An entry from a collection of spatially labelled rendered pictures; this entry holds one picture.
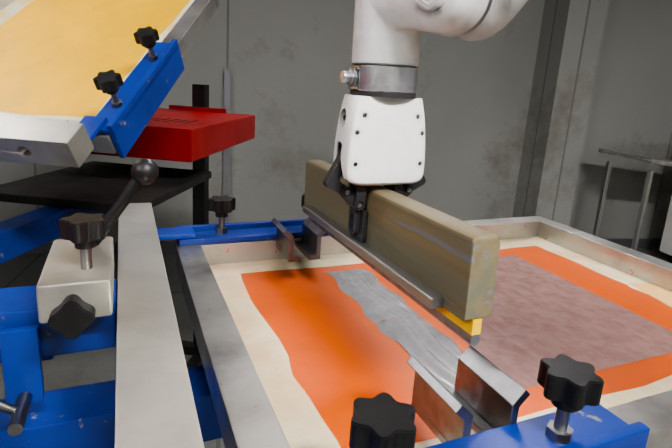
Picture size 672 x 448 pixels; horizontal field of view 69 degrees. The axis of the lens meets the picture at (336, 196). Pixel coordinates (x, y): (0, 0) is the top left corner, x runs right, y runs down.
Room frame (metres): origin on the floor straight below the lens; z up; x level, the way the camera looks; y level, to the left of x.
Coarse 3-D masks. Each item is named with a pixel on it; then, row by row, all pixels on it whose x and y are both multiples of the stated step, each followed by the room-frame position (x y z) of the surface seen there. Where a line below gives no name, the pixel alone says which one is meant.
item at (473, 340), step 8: (328, 232) 0.68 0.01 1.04; (336, 240) 0.66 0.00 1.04; (360, 256) 0.59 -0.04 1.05; (368, 264) 0.57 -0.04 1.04; (392, 280) 0.51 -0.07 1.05; (400, 288) 0.50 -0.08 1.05; (408, 296) 0.48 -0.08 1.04; (424, 304) 0.45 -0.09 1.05; (432, 312) 0.44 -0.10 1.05; (440, 320) 0.43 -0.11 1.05; (448, 320) 0.42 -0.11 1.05; (456, 328) 0.40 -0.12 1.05; (464, 336) 0.39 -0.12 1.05; (472, 336) 0.39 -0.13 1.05; (472, 344) 0.39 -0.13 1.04
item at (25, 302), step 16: (0, 288) 0.44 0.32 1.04; (16, 288) 0.44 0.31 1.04; (32, 288) 0.45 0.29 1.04; (0, 304) 0.41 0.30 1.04; (16, 304) 0.41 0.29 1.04; (32, 304) 0.41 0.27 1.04; (0, 320) 0.39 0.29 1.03; (16, 320) 0.40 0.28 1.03; (32, 320) 0.40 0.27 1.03; (96, 320) 0.43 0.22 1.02; (112, 320) 0.43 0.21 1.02; (48, 336) 0.41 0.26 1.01; (80, 336) 0.42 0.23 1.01; (96, 336) 0.43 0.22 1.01; (112, 336) 0.43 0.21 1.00; (0, 352) 0.39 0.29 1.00; (48, 352) 0.41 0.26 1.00; (64, 352) 0.41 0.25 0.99
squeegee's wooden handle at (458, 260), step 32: (320, 160) 0.75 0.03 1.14; (320, 192) 0.69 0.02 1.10; (384, 192) 0.54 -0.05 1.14; (384, 224) 0.52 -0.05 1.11; (416, 224) 0.46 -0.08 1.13; (448, 224) 0.42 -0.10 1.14; (416, 256) 0.45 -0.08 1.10; (448, 256) 0.41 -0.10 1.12; (480, 256) 0.39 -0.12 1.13; (448, 288) 0.41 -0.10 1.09; (480, 288) 0.39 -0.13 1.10
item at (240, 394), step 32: (480, 224) 0.97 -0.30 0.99; (512, 224) 1.00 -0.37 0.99; (544, 224) 1.01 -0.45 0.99; (192, 256) 0.69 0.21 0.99; (224, 256) 0.76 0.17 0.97; (256, 256) 0.78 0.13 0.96; (608, 256) 0.87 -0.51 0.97; (640, 256) 0.83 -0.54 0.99; (192, 288) 0.58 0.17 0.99; (192, 320) 0.55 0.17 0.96; (224, 320) 0.50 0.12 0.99; (224, 352) 0.44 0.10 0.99; (224, 384) 0.39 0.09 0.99; (256, 384) 0.39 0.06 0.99; (224, 416) 0.36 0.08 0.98; (256, 416) 0.35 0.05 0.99; (640, 416) 0.38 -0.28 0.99
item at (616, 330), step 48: (624, 288) 0.76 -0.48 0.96; (336, 336) 0.55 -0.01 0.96; (384, 336) 0.55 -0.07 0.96; (480, 336) 0.57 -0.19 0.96; (528, 336) 0.58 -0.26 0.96; (576, 336) 0.59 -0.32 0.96; (624, 336) 0.59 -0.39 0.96; (336, 384) 0.45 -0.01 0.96; (384, 384) 0.45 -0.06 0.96; (528, 384) 0.47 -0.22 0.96; (624, 384) 0.48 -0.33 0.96; (336, 432) 0.38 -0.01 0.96; (432, 432) 0.39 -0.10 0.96
